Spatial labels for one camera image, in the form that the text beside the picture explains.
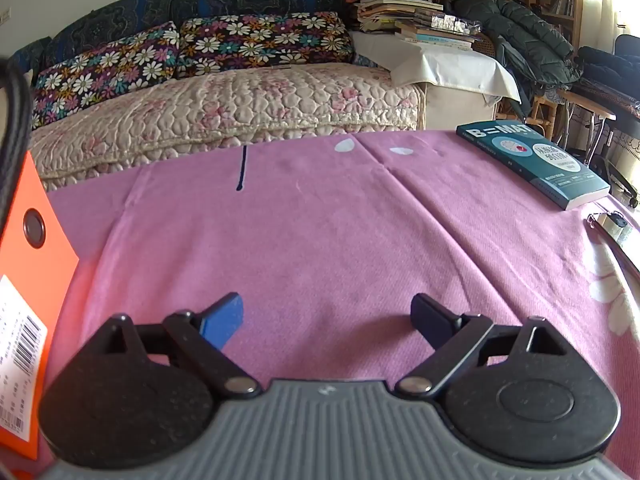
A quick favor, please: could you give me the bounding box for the dark blue jacket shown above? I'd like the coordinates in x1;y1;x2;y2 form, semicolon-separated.
577;45;640;88

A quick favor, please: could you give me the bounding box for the floral pillow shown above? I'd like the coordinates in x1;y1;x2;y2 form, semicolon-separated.
31;21;181;131
176;11;357;79

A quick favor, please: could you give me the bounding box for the pink tablecloth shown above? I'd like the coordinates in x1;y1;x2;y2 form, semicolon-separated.
30;129;640;467

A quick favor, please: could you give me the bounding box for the cream quilted sofa cover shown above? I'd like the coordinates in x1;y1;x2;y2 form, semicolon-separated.
31;62;426;192

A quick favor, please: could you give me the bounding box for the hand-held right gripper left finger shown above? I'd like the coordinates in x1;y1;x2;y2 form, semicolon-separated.
99;292;263;401

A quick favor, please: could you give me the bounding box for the wooden stool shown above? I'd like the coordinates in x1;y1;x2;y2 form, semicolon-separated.
529;95;562;142

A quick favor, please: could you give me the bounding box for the dark green jacket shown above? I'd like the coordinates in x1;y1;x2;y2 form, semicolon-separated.
442;0;584;117

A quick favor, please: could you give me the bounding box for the teal book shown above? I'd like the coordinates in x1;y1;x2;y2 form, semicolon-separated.
456;121;612;211

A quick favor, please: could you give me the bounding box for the black cable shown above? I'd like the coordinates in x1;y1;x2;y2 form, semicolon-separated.
0;57;34;226

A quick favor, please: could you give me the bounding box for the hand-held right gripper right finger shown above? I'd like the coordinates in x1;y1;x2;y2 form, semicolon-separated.
394;293;567;401

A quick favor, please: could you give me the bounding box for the orange cardboard box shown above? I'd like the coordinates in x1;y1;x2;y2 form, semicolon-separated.
0;152;81;480

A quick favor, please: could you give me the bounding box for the stack of books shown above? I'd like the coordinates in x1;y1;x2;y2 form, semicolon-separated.
352;0;483;52

